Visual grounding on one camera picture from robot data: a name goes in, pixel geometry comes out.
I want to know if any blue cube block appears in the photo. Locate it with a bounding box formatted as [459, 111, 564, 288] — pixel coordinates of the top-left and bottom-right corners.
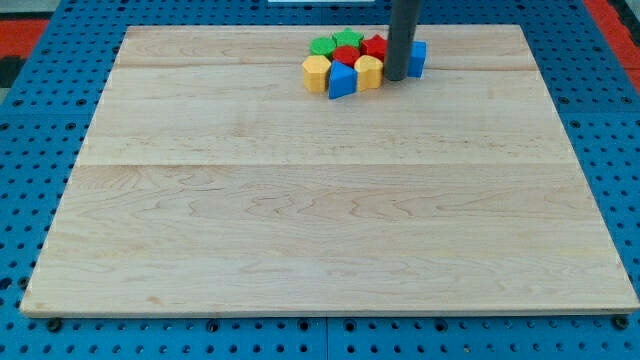
[407, 41, 428, 78]

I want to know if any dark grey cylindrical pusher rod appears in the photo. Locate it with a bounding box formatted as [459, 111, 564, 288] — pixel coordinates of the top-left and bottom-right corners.
[384, 0, 422, 81]

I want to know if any light wooden board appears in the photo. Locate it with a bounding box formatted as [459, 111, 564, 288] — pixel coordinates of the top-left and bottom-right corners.
[21, 25, 639, 318]

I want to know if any green star block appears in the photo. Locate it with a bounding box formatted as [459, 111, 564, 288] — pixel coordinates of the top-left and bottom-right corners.
[331, 27, 364, 49]

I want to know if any green cylinder block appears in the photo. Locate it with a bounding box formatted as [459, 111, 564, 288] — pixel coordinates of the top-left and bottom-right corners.
[309, 37, 337, 60]

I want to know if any red star block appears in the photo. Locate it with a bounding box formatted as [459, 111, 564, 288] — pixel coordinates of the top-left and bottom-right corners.
[360, 34, 387, 62]

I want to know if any yellow hexagon block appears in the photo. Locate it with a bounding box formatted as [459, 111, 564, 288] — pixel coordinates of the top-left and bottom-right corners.
[302, 55, 331, 93]

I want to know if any yellow heart block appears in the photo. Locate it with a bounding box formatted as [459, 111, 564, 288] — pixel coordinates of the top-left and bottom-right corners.
[354, 55, 383, 92]

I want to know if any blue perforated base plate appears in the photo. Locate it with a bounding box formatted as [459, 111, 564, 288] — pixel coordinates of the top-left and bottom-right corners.
[1, 1, 639, 359]

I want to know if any blue triangle block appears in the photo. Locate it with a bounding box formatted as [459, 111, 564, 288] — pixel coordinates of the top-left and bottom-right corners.
[328, 61, 357, 99]

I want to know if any red cylinder block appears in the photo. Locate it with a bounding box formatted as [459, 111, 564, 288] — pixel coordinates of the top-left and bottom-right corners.
[332, 45, 361, 68]

